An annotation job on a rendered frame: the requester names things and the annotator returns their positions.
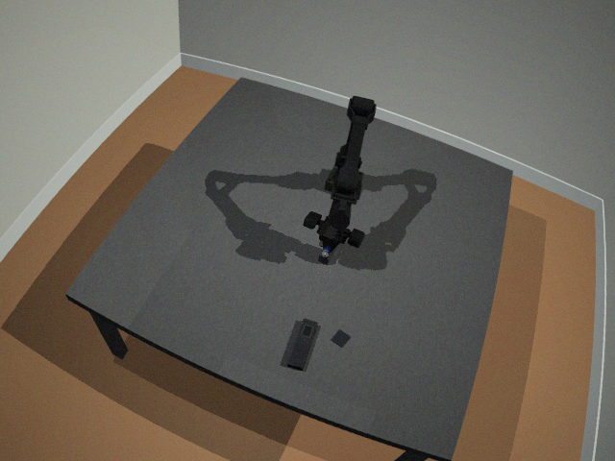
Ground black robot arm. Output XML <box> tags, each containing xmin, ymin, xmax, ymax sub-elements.
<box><xmin>319</xmin><ymin>96</ymin><xmax>377</xmax><ymax>244</ymax></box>

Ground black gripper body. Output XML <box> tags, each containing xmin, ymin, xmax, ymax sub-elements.
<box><xmin>303</xmin><ymin>211</ymin><xmax>365</xmax><ymax>248</ymax></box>

